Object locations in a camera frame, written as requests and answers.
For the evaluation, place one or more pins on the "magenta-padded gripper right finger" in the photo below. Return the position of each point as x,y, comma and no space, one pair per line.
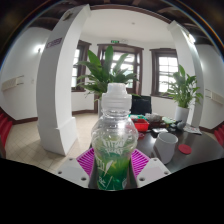
154,170

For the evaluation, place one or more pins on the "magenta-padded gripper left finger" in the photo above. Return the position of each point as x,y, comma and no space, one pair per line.
71,170

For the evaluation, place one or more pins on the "clear green-label drink bottle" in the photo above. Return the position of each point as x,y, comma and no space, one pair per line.
113,133

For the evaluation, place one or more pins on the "white mug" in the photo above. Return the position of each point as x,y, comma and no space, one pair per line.
165,146

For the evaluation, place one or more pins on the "flat black box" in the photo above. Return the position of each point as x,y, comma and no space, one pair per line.
159,131

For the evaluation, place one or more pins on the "red plastic basket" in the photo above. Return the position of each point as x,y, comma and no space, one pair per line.
142,126

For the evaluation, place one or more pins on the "grey ball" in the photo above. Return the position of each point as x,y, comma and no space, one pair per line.
181,125

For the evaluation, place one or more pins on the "green box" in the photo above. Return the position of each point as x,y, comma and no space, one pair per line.
138,116

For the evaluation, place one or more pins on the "printed paper leaflet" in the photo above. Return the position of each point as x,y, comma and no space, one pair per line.
192,129

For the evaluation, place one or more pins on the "black chair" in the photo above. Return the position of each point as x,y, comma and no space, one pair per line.
140,105

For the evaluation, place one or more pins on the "red carpeted staircase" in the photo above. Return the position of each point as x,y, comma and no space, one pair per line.
220,134
5,128

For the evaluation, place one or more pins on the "leafy plant in white pot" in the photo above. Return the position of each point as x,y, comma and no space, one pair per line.
183,90
100,73

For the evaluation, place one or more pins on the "dark-framed window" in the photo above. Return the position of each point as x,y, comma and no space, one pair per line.
165,71
80,65

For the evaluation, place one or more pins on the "dark wooden glazed door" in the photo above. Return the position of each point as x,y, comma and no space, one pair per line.
131,63

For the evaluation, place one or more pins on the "purple column sign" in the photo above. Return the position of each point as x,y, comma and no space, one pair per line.
54,42

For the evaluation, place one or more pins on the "green exit sign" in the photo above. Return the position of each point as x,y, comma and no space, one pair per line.
115,41

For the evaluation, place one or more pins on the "bright column lamp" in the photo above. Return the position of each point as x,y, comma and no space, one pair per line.
191,37

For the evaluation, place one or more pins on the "white wall radiator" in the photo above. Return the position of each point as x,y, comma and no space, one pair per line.
214,97
12,82

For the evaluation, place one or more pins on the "bright wall lamp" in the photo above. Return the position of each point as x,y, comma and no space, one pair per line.
38,49

